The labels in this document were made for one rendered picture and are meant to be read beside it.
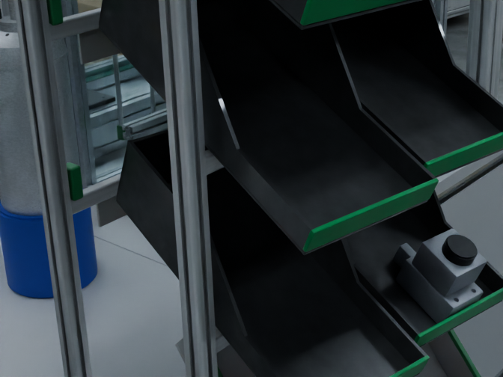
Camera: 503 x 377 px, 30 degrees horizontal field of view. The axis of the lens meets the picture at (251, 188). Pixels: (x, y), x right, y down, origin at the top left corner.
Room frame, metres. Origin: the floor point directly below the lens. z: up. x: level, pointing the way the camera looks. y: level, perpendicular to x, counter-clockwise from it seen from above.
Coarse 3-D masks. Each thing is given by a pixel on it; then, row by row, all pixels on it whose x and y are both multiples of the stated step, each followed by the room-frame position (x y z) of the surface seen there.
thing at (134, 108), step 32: (96, 0) 1.74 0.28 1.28; (96, 64) 1.75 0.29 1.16; (128, 64) 1.69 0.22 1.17; (96, 96) 1.76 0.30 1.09; (128, 96) 1.70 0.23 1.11; (160, 96) 1.64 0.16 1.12; (96, 128) 1.77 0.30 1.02; (128, 128) 1.70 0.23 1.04; (160, 128) 1.64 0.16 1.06; (96, 160) 1.77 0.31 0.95
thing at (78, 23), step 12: (84, 12) 0.81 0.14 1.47; (96, 12) 0.81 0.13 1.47; (60, 24) 0.77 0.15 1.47; (72, 24) 0.78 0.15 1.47; (84, 24) 0.79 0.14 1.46; (96, 24) 0.80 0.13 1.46; (60, 36) 0.77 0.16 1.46; (216, 168) 0.66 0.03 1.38; (108, 180) 0.81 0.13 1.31; (84, 192) 0.78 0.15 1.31; (96, 192) 0.79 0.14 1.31; (108, 192) 0.80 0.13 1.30; (72, 204) 0.77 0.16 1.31; (84, 204) 0.78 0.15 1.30; (216, 336) 0.66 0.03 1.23; (216, 348) 0.66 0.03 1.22
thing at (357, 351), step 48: (144, 144) 0.76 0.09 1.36; (144, 192) 0.74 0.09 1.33; (240, 192) 0.82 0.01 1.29; (240, 240) 0.76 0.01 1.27; (288, 240) 0.77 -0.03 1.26; (240, 288) 0.71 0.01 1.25; (288, 288) 0.72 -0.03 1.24; (336, 288) 0.73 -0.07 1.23; (240, 336) 0.64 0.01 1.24; (288, 336) 0.67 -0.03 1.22; (336, 336) 0.68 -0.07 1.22; (384, 336) 0.69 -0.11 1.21
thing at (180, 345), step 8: (176, 344) 0.72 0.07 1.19; (224, 352) 0.73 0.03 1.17; (232, 352) 0.73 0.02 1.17; (184, 360) 0.71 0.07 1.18; (224, 360) 0.72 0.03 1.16; (232, 360) 0.73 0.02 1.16; (240, 360) 0.73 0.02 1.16; (224, 368) 0.72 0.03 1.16; (232, 368) 0.72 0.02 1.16; (240, 368) 0.72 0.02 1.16; (248, 368) 0.73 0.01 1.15; (224, 376) 0.71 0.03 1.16; (232, 376) 0.71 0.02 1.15; (240, 376) 0.72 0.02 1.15; (248, 376) 0.72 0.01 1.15
